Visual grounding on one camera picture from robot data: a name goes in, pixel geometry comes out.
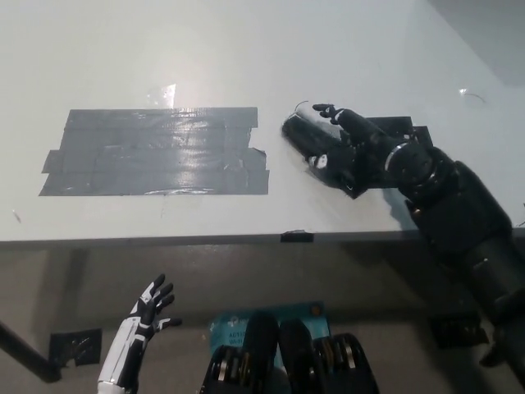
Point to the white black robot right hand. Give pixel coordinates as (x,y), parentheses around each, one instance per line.
(361,160)

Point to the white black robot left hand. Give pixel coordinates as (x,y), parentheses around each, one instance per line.
(133,332)

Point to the black tape square patch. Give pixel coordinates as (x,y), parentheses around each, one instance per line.
(389,123)

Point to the black floor tape patch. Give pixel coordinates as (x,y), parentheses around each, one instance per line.
(76,346)

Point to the teal cardboard box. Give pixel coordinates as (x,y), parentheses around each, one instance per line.
(229,328)

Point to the small black tape strip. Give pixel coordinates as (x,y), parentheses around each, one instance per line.
(297,236)

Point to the black table leg bar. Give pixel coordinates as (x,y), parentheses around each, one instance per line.
(28,355)

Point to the grey duct tape patch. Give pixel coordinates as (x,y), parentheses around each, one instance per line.
(156,156)

